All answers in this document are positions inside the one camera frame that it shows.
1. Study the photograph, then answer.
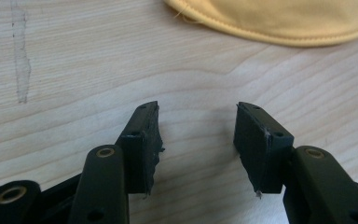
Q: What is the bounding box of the yellow cloth garment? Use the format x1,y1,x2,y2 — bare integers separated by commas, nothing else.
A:
163,0,358,48

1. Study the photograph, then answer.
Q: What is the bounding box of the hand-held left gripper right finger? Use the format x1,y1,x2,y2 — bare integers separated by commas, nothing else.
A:
233,101,358,224

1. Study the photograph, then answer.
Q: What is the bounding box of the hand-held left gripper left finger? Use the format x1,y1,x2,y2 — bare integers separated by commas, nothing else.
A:
68,100,166,224

